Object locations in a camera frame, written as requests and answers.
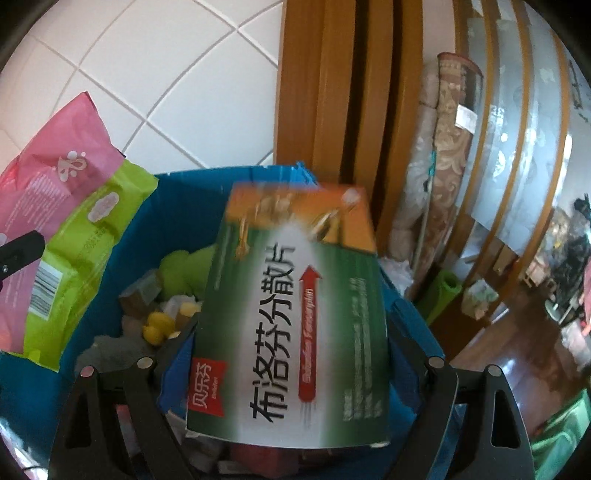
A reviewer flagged pink green pad package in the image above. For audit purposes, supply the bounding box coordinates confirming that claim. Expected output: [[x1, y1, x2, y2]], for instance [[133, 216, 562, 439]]
[[1, 92, 158, 372]]

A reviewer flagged green ibuprofen medicine box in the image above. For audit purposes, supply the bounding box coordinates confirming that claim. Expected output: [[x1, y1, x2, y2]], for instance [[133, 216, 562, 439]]
[[186, 183, 390, 449]]

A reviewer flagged green rolled mat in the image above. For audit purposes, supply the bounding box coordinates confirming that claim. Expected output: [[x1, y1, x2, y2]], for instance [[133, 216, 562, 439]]
[[417, 270, 463, 325]]

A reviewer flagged yellow plush in crate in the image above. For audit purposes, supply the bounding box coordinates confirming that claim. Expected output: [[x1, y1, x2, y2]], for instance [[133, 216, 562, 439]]
[[141, 301, 202, 347]]

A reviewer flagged blue plastic storage crate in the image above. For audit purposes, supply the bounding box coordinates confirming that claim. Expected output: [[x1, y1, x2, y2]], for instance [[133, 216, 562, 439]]
[[1, 166, 462, 479]]

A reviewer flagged green plush in crate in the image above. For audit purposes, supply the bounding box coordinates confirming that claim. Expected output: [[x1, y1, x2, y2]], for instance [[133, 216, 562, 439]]
[[158, 245, 216, 300]]

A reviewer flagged rolled patterned carpet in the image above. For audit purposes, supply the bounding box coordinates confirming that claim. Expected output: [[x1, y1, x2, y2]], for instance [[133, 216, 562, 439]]
[[388, 52, 483, 298]]

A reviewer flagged wooden glass partition screen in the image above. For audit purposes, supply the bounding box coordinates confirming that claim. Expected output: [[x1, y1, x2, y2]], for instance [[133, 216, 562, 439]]
[[456, 1, 572, 285]]

